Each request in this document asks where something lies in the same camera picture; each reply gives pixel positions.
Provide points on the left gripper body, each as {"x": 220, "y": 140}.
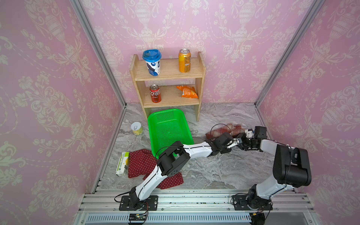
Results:
{"x": 224, "y": 149}

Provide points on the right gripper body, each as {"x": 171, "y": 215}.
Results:
{"x": 247, "y": 142}

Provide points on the red plaid skirt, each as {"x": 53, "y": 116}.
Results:
{"x": 235, "y": 130}

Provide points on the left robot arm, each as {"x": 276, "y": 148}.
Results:
{"x": 174, "y": 158}

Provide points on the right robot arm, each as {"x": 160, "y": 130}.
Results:
{"x": 291, "y": 167}

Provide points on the green plastic basket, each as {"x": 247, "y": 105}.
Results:
{"x": 166, "y": 127}

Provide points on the orange snack bag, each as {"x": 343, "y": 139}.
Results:
{"x": 187, "y": 91}

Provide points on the black connector box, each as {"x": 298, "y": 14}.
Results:
{"x": 257, "y": 218}

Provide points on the red cola can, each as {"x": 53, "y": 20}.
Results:
{"x": 155, "y": 93}

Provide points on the wooden two-tier shelf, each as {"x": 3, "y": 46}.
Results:
{"x": 169, "y": 78}

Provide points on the red polka dot skirt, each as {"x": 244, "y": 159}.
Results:
{"x": 142, "y": 162}

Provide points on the small yellow tin can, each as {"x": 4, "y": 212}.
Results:
{"x": 137, "y": 128}

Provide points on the orange soda can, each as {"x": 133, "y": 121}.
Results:
{"x": 184, "y": 60}

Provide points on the green white carton box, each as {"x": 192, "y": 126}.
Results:
{"x": 123, "y": 164}

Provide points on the blue lidded cup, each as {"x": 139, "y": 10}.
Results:
{"x": 152, "y": 58}

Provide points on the small black circuit board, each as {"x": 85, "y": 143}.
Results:
{"x": 137, "y": 218}

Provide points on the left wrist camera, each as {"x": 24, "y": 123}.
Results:
{"x": 237, "y": 142}

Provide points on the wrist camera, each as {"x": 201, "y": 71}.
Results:
{"x": 249, "y": 133}
{"x": 237, "y": 142}

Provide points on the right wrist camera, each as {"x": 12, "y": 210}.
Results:
{"x": 249, "y": 133}

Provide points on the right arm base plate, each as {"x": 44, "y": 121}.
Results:
{"x": 243, "y": 203}

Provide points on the aluminium front rail frame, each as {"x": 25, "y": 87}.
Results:
{"x": 195, "y": 207}

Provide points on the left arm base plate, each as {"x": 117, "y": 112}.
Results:
{"x": 150, "y": 204}

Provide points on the right aluminium corner post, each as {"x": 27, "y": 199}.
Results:
{"x": 299, "y": 33}

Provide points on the aluminium corner post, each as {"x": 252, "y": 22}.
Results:
{"x": 299, "y": 33}
{"x": 90, "y": 33}

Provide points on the left aluminium corner post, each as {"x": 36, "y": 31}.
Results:
{"x": 90, "y": 33}

